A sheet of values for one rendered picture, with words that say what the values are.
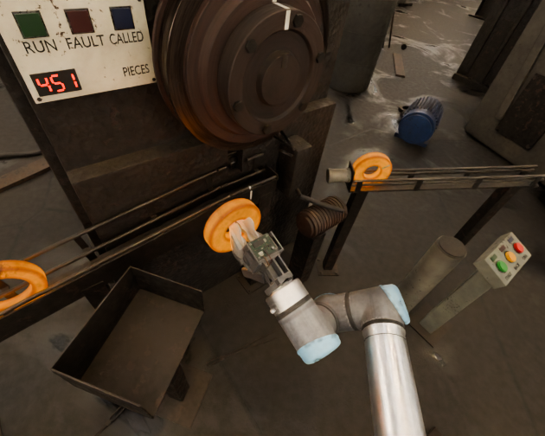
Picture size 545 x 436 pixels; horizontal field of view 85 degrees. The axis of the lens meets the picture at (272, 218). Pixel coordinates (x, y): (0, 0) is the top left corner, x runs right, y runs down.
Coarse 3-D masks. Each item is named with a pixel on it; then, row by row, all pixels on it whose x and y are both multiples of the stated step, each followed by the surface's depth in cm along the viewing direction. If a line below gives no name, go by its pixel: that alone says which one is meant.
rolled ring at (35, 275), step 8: (0, 264) 68; (8, 264) 69; (16, 264) 71; (24, 264) 72; (32, 264) 74; (0, 272) 68; (8, 272) 69; (16, 272) 70; (24, 272) 71; (32, 272) 73; (40, 272) 75; (32, 280) 74; (40, 280) 76; (32, 288) 76; (40, 288) 77; (16, 296) 78; (24, 296) 78; (40, 296) 79; (0, 304) 76; (8, 304) 76
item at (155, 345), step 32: (128, 288) 78; (160, 288) 80; (192, 288) 74; (96, 320) 69; (128, 320) 79; (160, 320) 79; (192, 320) 80; (64, 352) 61; (96, 352) 73; (128, 352) 74; (160, 352) 75; (96, 384) 69; (128, 384) 70; (160, 384) 70; (192, 384) 122; (160, 416) 114; (192, 416) 115
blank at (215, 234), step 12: (228, 204) 70; (240, 204) 70; (252, 204) 73; (216, 216) 69; (228, 216) 69; (240, 216) 72; (252, 216) 75; (204, 228) 71; (216, 228) 69; (216, 240) 72; (228, 240) 75
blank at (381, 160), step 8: (376, 152) 113; (360, 160) 114; (368, 160) 113; (376, 160) 113; (384, 160) 113; (360, 168) 115; (384, 168) 116; (360, 176) 119; (368, 176) 120; (376, 176) 119; (384, 176) 119
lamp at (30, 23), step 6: (18, 18) 52; (24, 18) 52; (30, 18) 52; (36, 18) 53; (24, 24) 52; (30, 24) 53; (36, 24) 53; (42, 24) 54; (24, 30) 53; (30, 30) 53; (36, 30) 54; (42, 30) 54; (24, 36) 54; (30, 36) 54
